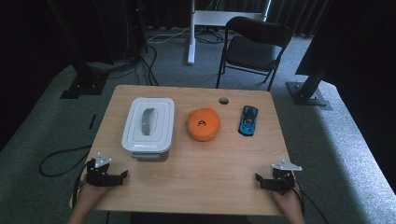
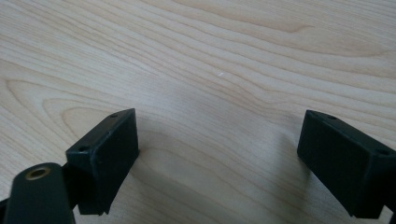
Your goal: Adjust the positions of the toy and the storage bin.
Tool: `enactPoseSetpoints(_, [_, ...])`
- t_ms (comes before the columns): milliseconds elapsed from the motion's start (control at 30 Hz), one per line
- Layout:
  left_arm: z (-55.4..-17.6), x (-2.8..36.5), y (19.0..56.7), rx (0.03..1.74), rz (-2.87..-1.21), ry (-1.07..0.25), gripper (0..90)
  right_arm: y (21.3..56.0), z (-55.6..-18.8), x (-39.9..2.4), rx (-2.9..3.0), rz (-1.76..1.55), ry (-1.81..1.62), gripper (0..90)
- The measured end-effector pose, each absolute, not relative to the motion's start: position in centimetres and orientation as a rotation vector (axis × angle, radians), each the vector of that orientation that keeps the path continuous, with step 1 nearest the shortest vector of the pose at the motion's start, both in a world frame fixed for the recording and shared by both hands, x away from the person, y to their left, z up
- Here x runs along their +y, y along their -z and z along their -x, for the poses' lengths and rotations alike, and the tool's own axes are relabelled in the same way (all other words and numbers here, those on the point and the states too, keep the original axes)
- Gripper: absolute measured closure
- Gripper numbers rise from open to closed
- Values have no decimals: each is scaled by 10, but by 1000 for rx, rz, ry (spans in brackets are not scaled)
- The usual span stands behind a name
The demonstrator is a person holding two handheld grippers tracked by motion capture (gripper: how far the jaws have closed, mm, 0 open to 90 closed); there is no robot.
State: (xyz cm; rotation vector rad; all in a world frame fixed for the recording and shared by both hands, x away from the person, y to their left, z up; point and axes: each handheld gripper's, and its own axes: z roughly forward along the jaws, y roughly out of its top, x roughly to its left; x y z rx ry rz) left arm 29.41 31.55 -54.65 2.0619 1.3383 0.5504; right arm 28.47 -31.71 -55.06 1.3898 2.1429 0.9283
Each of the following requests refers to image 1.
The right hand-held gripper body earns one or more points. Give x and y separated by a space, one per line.
284 179

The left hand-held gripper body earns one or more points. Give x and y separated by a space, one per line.
97 175

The clear brown storage box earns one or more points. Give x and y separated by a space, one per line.
151 156

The white storage box lid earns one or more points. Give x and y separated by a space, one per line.
148 124

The blue toy car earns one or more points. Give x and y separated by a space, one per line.
248 121

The orange plush toy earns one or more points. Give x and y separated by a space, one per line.
204 124

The person's left hand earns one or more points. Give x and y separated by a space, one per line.
88 196

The person's right hand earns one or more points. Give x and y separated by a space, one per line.
288 202

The small black strip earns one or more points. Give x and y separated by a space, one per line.
92 122

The black metal stand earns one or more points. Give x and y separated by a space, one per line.
84 81
306 93

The black folding chair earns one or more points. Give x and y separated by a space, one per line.
252 49

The white desk frame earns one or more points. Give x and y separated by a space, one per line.
214 17

